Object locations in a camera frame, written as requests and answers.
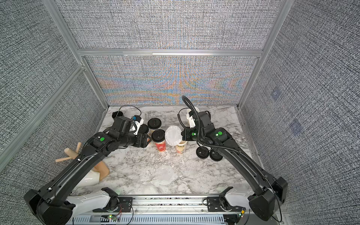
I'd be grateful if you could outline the black plastic cup lid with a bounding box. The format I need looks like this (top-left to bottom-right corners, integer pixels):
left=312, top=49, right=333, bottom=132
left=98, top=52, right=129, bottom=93
left=151, top=129, right=165, bottom=143
left=138, top=124, right=149, bottom=134
left=196, top=146, right=210, bottom=159
left=147, top=118, right=162, bottom=130
left=209, top=149, right=223, bottom=162

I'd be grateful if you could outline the yellow paper cup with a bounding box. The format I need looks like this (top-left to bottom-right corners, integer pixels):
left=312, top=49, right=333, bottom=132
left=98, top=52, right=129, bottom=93
left=175, top=141, right=187, bottom=155

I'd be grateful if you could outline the red milk tea paper cup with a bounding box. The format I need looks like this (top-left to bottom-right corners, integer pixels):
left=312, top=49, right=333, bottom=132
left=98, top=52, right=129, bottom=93
left=155, top=141, right=166, bottom=152

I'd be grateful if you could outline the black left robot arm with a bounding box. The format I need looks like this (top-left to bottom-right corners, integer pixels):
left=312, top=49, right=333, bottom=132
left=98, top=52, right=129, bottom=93
left=24, top=132, right=150, bottom=225

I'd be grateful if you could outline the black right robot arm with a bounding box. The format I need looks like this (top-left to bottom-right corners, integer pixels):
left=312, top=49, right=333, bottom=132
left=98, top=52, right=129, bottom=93
left=181, top=127, right=288, bottom=221

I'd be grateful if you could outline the black cylindrical cup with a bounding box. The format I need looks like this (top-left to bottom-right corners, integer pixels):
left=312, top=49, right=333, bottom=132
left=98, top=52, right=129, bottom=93
left=112, top=111, right=123, bottom=119

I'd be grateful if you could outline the wooden mug tree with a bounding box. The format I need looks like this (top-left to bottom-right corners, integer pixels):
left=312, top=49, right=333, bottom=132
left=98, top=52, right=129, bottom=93
left=55, top=142, right=110, bottom=182

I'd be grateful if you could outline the white mug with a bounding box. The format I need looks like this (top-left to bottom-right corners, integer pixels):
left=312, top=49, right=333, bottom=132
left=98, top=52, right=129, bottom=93
left=75, top=170, right=100, bottom=188

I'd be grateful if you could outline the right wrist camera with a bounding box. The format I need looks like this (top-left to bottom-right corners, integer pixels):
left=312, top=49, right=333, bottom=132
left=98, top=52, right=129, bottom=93
left=186, top=110, right=212, bottom=128

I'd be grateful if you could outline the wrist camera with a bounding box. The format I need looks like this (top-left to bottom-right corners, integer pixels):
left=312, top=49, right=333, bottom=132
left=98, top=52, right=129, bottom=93
left=186, top=110, right=212, bottom=128
left=112, top=115, right=144, bottom=135

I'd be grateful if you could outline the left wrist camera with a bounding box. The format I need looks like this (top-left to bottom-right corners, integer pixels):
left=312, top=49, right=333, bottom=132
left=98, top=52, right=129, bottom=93
left=112, top=115, right=144, bottom=135

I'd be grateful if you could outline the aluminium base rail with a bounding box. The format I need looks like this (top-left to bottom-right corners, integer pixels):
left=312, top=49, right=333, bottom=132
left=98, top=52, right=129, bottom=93
left=50, top=194, right=290, bottom=225

